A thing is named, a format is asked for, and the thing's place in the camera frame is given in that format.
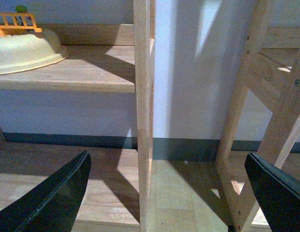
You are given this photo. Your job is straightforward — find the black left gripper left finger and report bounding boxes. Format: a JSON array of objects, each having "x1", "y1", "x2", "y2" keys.
[{"x1": 0, "y1": 151, "x2": 91, "y2": 232}]

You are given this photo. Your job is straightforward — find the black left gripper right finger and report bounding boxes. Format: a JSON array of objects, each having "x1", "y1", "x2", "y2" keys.
[{"x1": 244, "y1": 153, "x2": 300, "y2": 232}]

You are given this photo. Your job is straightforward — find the wooden shelf unit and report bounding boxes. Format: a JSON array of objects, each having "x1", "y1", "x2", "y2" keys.
[
  {"x1": 0, "y1": 0, "x2": 156, "y2": 232},
  {"x1": 216, "y1": 0, "x2": 300, "y2": 232}
]

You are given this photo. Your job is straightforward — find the cream plastic toy base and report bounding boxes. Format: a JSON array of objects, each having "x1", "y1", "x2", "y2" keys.
[{"x1": 0, "y1": 28, "x2": 68, "y2": 75}]

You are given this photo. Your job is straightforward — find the orange toy fence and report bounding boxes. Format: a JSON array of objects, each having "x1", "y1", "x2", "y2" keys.
[{"x1": 0, "y1": 13, "x2": 43, "y2": 37}]

